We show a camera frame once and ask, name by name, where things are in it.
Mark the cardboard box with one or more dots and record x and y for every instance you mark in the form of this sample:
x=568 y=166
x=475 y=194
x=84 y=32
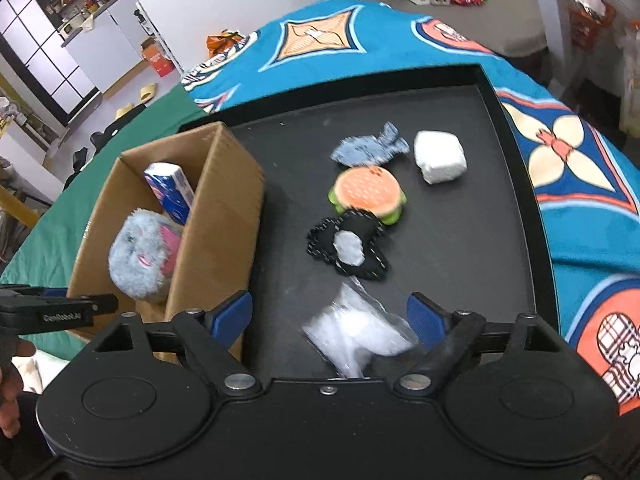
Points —
x=220 y=210

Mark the white soft cube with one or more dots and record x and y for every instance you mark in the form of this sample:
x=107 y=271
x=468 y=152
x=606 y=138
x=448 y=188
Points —
x=440 y=157

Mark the grey mattress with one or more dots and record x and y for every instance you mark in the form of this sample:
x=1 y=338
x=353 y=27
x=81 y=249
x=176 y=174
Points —
x=500 y=20

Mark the blue and white tissue pack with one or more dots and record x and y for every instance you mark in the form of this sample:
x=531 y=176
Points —
x=172 y=187

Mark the blue printed blanket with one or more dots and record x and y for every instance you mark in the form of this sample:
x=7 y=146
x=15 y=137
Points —
x=400 y=45

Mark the person's left hand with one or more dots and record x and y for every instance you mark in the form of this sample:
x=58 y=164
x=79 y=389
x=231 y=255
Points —
x=11 y=390

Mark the orange basket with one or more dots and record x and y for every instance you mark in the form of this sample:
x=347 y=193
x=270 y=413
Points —
x=590 y=15

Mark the orange bag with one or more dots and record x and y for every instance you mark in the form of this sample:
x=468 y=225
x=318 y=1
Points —
x=225 y=42

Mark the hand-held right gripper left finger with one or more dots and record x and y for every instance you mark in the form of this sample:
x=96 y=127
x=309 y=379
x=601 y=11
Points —
x=234 y=311

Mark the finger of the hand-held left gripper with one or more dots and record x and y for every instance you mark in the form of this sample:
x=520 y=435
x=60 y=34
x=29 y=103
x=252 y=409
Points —
x=55 y=292

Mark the burger plush toy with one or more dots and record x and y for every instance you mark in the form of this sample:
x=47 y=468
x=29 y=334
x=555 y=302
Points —
x=367 y=190

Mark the white post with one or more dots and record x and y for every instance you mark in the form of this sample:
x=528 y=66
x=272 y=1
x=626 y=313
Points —
x=550 y=10

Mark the orange carton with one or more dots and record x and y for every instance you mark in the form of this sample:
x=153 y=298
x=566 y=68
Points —
x=157 y=60

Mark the black framed glass door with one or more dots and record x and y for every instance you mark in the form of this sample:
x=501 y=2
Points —
x=45 y=60

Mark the clear plastic bag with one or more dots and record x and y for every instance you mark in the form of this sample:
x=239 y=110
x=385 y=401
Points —
x=350 y=332

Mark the yellow slipper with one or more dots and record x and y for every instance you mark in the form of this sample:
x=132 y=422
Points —
x=125 y=111
x=148 y=92

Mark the denim fish toy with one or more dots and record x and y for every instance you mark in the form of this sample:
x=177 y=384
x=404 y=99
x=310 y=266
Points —
x=362 y=150

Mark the black tray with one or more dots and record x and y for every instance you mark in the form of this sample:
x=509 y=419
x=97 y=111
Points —
x=450 y=260

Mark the grey fluffy plush toy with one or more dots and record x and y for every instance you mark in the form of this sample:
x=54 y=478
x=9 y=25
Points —
x=140 y=255

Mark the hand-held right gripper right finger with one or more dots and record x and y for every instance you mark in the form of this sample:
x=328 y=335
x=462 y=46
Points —
x=424 y=321

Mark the black felt toy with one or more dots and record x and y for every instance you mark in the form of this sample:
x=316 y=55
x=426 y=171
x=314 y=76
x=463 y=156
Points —
x=365 y=230

